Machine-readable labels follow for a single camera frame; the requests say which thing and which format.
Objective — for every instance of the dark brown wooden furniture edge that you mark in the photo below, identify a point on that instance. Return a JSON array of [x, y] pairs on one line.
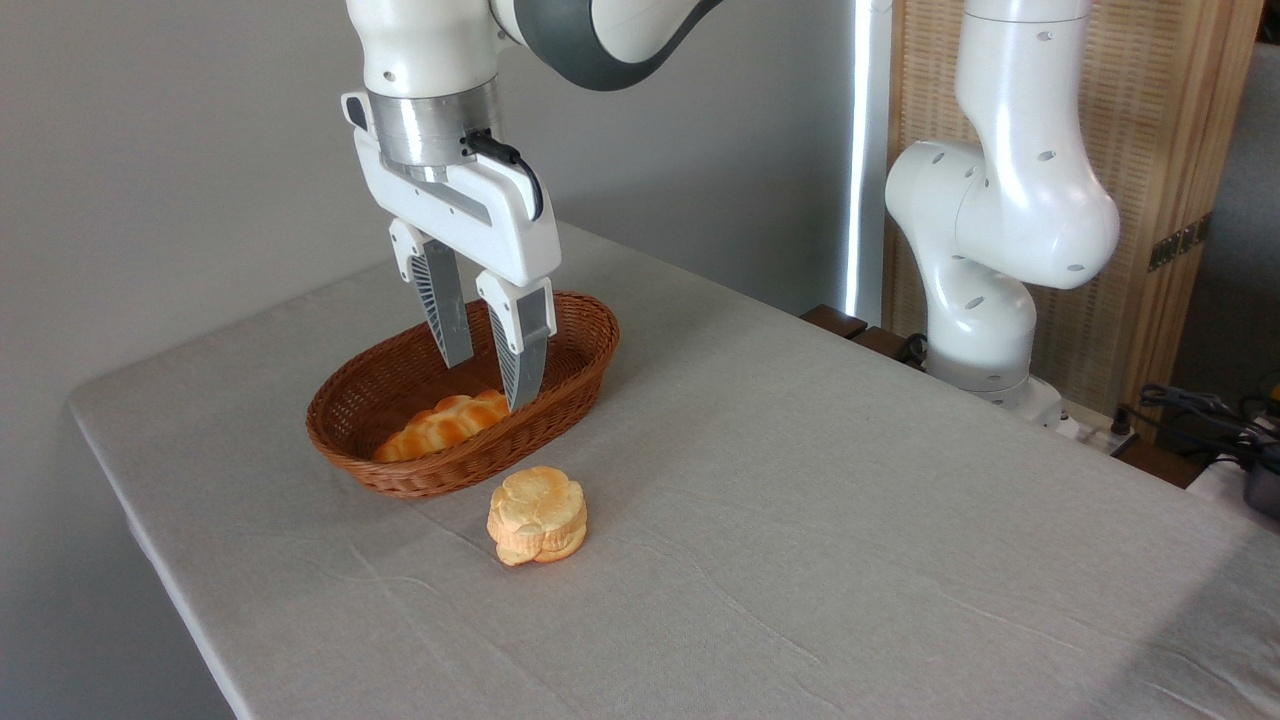
[[850, 328]]

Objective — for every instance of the wooden folding screen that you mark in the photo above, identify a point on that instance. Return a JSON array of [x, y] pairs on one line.
[[1160, 120]]

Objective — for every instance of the dark metal screen hinge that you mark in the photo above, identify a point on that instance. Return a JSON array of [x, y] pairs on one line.
[[1180, 242]]

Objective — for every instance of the orange braided bread loaf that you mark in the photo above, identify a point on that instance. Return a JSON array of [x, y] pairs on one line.
[[445, 425]]

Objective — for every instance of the grey tablecloth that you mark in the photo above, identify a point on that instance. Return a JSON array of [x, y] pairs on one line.
[[800, 520]]

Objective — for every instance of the brown wicker oval basket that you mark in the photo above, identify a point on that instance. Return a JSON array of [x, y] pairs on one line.
[[400, 385]]

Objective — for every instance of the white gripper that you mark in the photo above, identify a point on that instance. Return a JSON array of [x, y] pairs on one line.
[[470, 215]]

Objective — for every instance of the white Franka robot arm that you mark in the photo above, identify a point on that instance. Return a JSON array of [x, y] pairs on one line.
[[1000, 200]]

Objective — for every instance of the round flower-shaped bread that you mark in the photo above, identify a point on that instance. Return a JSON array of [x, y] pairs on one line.
[[537, 515]]

